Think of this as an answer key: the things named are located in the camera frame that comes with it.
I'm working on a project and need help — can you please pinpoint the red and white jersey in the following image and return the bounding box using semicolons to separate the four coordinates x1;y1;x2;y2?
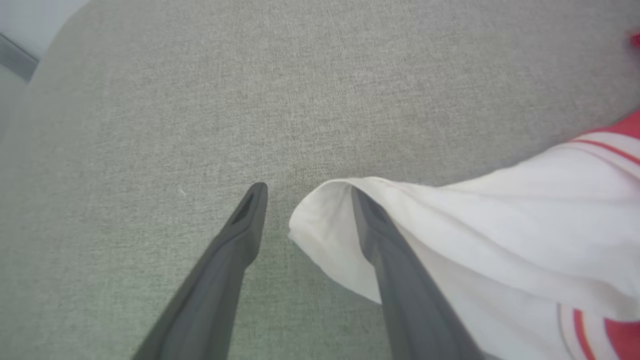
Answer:
288;31;640;360

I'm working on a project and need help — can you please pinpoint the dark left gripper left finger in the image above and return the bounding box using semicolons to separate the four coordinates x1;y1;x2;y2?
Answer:
131;182;269;360

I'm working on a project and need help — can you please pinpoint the grey fabric sofa cushion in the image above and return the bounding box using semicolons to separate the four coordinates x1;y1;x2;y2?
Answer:
0;0;640;360

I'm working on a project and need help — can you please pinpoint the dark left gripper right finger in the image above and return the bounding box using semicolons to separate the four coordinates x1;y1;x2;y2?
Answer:
350;186;488;360

